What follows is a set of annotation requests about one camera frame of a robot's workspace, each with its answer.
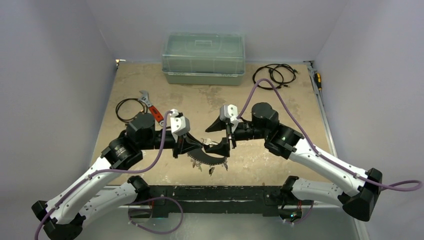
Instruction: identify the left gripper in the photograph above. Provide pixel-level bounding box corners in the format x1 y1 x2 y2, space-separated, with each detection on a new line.
139 130 203 158

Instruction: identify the black tagged key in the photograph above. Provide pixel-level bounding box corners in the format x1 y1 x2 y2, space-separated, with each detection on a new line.
201 138 219 146

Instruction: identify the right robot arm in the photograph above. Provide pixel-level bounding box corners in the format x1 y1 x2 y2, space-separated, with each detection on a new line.
205 102 383 222

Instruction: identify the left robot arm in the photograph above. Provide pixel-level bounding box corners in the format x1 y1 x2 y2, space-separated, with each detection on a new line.
32 109 203 240

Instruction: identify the clear lidded green box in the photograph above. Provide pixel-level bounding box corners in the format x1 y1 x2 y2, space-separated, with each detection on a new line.
161 32 246 86

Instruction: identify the yellow black screwdriver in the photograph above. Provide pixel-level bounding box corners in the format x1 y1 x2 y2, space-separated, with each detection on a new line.
313 72 322 91

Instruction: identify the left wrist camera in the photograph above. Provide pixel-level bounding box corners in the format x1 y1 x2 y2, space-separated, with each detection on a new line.
169 109 191 139

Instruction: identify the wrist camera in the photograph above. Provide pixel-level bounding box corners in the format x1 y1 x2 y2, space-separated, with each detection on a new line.
218 104 240 131
169 109 191 139

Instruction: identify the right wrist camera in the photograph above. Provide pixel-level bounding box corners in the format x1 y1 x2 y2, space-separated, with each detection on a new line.
218 104 240 131

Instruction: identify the red handled adjustable wrench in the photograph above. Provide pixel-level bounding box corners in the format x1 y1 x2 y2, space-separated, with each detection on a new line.
138 90 164 127

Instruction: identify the black coiled cable left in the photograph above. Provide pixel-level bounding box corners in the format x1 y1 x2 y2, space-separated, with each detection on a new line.
115 97 149 124

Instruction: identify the black coiled cable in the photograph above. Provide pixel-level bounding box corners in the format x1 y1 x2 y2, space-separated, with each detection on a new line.
252 63 298 91
115 97 149 124

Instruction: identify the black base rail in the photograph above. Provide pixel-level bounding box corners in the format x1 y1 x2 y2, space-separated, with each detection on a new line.
116 184 314 218

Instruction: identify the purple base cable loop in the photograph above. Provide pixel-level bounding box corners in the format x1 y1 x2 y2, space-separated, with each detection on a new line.
127 194 184 235

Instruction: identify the black coiled cable right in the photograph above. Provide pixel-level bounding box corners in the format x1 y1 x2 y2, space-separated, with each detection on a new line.
252 63 298 91

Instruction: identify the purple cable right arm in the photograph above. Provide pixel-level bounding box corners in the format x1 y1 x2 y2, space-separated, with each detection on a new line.
235 78 424 192

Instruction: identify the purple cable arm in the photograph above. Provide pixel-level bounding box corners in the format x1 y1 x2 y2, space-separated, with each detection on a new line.
235 78 424 192
34 110 174 240

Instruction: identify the aluminium frame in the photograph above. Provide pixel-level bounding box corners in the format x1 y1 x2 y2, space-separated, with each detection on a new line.
59 184 371 240

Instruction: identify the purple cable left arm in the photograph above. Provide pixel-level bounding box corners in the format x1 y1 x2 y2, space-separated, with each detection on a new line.
34 110 174 240

